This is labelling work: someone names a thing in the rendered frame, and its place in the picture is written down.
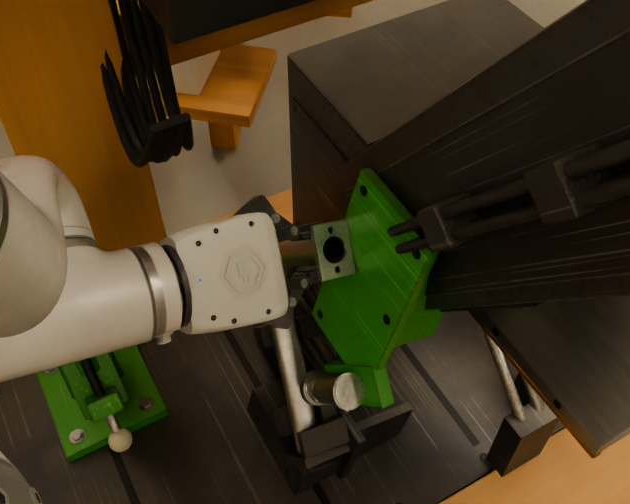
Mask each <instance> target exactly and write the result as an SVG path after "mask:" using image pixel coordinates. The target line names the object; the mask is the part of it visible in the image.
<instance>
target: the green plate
mask: <svg viewBox="0 0 630 504"><path fill-rule="evenodd" d="M412 217H413V216H412V214H411V213H410V212H409V211H408V210H407V209H406V208H405V206H404V205H403V204H402V203H401V202H400V201H399V200H398V198H397V197H396V196H395V195H394V194H393V193H392V192H391V190H390V189H389V188H388V187H387V186H386V185H385V183H384V182H383V181H382V180H381V179H380V178H379V177H378V175H377V174H376V173H375V172H374V171H373V170H372V169H371V168H364V169H361V171H360V174H359V177H358V180H357V183H356V185H355V188H354V191H353V194H352V197H351V200H350V203H349V206H348V209H347V212H346V215H345V218H344V219H347V223H348V229H349V235H350V241H351V247H352V252H353V258H354V264H355V270H356V273H355V274H352V275H348V276H343V277H339V278H335V279H331V280H327V281H323V282H322V285H321V288H320V291H319V294H318V297H317V300H316V303H315V306H314V308H313V311H312V316H313V318H314V319H315V321H316V322H317V324H318V325H319V326H320V328H321V329H322V331H323V332H324V334H325V335H326V337H327V338H328V340H329V341H330V343H331V344H332V346H333V347H334V349H335V350H336V352H337V353H338V355H339V356H340V358H341V359H342V361H343V362H344V364H353V365H374V367H375V369H376V370H380V369H383V368H384V367H385V365H386V363H387V361H388V359H389V357H390V354H391V352H392V350H393V348H395V347H398V346H401V345H404V344H407V343H409V342H412V341H415V340H418V339H421V338H424V337H427V336H430V335H433V334H434V332H435V330H436V328H437V326H438V324H439V322H440V321H441V319H442V317H443V315H444V313H445V312H440V309H435V310H425V303H426V298H427V296H425V291H426V286H427V281H428V276H429V273H430V271H431V269H432V267H433V265H434V263H435V261H436V259H437V257H438V255H439V253H440V251H439V252H433V251H432V250H431V248H430V247H427V248H423V249H419V250H415V251H412V252H408V253H404V254H397V253H396V251H395V247H396V245H397V244H400V243H403V242H406V241H410V240H413V239H417V238H420V237H421V235H423V234H424V232H423V229H422V228H419V229H416V230H413V231H410V232H407V233H404V234H401V235H397V236H394V237H391V236H389V234H388V232H387V230H388V228H389V227H391V226H394V225H396V224H399V223H402V222H405V221H408V219H410V218H412Z"/></svg>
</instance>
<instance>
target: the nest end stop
mask: <svg viewBox="0 0 630 504"><path fill-rule="evenodd" d="M349 451H350V448H349V444H348V442H347V443H345V444H343V445H340V446H338V447H335V448H333V449H330V450H328V451H326V452H323V453H321V454H318V455H316V456H313V457H311V458H308V459H304V458H302V454H300V453H298V452H297V449H294V450H292V451H289V452H286V453H284V455H285V459H286V462H287V463H289V464H292V465H295V466H298V467H302V468H305V469H308V468H311V467H313V466H315V465H318V464H320V463H323V462H325V461H327V460H330V459H332V458H334V457H337V456H339V455H342V454H344V453H346V452H349Z"/></svg>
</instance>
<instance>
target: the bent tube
mask: <svg viewBox="0 0 630 504"><path fill-rule="evenodd" d="M328 228H330V229H331V232H330V233H329V232H328ZM309 229H310V235H311V239H308V240H303V241H290V240H289V241H287V242H285V243H284V244H282V245H281V246H280V247H279V249H280V254H281V259H282V264H283V270H284V275H285V278H287V277H291V276H292V275H293V274H294V273H295V272H296V270H297V268H298V267H299V266H316V269H317V274H318V280H319V281H320V282H323V281H327V280H331V279H335V278H339V277H343V276H348V275H352V274H355V273H356V270H355V264H354V258H353V252H352V247H351V241H350V235H349V229H348V223H347V219H341V220H336V221H331V222H326V223H321V224H316V225H311V226H309ZM335 267H337V269H338V270H337V272H335ZM270 330H271V335H272V339H273V344H274V348H275V353H276V357H277V362H278V366H279V371H280V375H281V380H282V384H283V389H284V393H285V398H286V402H287V407H288V411H289V416H290V420H291V425H292V429H293V434H294V438H295V443H296V447H297V452H298V453H300V454H301V450H300V446H299V442H298V438H297V432H299V431H301V430H304V429H307V428H309V427H312V426H314V425H317V424H318V422H317V417H316V413H315V408H314V405H311V404H308V403H307V402H305V401H304V400H303V398H302V396H301V394H300V383H301V380H302V378H303V376H304V375H305V374H306V373H307V372H306V368H305V363H304V359H303V354H302V350H301V345H300V341H299V336H298V332H297V327H296V323H295V318H294V313H293V317H292V321H291V325H290V327H289V328H288V329H280V328H276V327H273V326H270Z"/></svg>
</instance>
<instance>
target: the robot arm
mask: <svg viewBox="0 0 630 504"><path fill-rule="evenodd" d="M321 223H322V221H319V222H313V223H308V224H304V225H299V226H297V225H293V224H292V223H290V222H289V221H288V220H287V219H285V218H284V217H283V216H281V215H280V214H279V213H277V212H276V211H275V210H274V208H273V206H272V205H271V204H270V202H269V201H268V200H267V198H266V197H265V196H264V195H258V196H254V197H253V198H252V199H250V200H249V201H248V202H247V203H246V204H245V205H244V206H243V207H242V208H241V209H239V210H238V211H237V212H236V213H235V214H234V215H233V216H232V217H227V218H223V219H219V220H215V221H211V222H207V223H203V224H200V225H196V226H193V227H190V228H187V229H184V230H182V231H179V232H176V233H174V234H172V235H170V236H167V237H165V238H163V239H162V240H161V242H160V245H159V244H157V243H156V242H152V243H147V244H142V245H137V246H132V247H127V248H123V249H118V250H112V251H104V250H101V249H99V248H98V246H97V244H96V242H95V238H94V235H93V232H92V229H91V226H90V223H89V220H88V217H87V214H86V211H85V208H84V205H83V203H82V201H81V198H80V196H79V194H78V192H77V191H76V189H75V187H74V186H73V184H72V183H71V181H70V180H69V179H68V178H67V176H66V175H65V174H64V173H63V172H62V170H61V169H60V168H59V167H58V166H57V165H55V164H54V163H53V162H51V161H50V160H48V159H45V158H42V157H39V156H32V155H19V156H12V157H7V158H2V159H0V383H1V382H4V381H8V380H11V379H15V378H19V377H22V376H26V375H30V374H33V373H37V372H40V371H44V370H48V369H51V368H55V367H59V366H62V365H66V364H69V363H73V362H77V361H80V360H84V359H87V358H91V357H95V356H98V355H102V354H106V353H109V352H113V351H116V350H120V349H124V348H127V347H131V346H135V345H138V344H142V343H145V342H149V341H152V340H153V339H154V338H155V340H156V344H158V345H159V344H160V345H162V344H166V343H169V342H171V336H170V335H171V334H172V333H173V331H176V330H180V331H182V332H183V333H186V334H203V333H212V332H218V331H224V330H229V329H234V328H239V327H243V326H248V325H252V324H257V323H262V324H266V325H269V326H273V327H276V328H280V329H288V328H289V327H290V325H291V321H292V317H293V313H294V311H293V310H294V307H295V306H296V305H297V303H298V301H299V299H300V297H301V296H302V294H303V292H304V290H305V289H308V288H309V286H310V284H313V283H317V282H320V281H319V280H318V274H317V269H316V266H312V267H308V268H304V269H300V270H296V272H295V273H294V274H293V275H292V276H291V277H287V278H285V275H284V270H283V264H282V259H281V254H280V249H279V244H278V243H280V242H283V241H288V240H290V241H303V240H308V239H311V235H310V229H309V226H311V225H316V224H321ZM0 504H42V501H41V498H40V496H39V494H38V493H37V491H36V490H35V489H34V488H33V487H30V485H29V484H28V483H27V481H26V480H25V479H24V477H23V476H22V475H21V473H20V472H19V471H18V470H17V468H16V467H15V466H14V465H13V464H12V463H11V462H10V461H9V460H8V459H7V458H6V457H5V456H4V455H3V454H2V453H1V451H0Z"/></svg>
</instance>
